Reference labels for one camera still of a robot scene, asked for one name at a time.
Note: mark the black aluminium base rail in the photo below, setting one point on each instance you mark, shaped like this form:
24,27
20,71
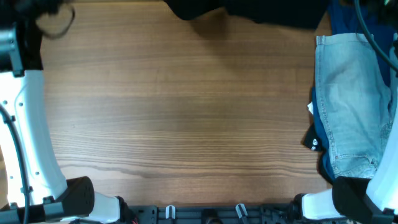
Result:
238,214

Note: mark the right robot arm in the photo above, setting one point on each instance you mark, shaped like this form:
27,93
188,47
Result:
361,200

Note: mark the black garment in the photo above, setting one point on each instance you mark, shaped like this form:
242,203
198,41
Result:
305,14

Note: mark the black tag with logo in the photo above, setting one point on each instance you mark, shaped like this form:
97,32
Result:
311,139

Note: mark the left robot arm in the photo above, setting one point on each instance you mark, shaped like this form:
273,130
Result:
37,189

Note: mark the light blue jeans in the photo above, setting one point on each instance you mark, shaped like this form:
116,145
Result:
354,104

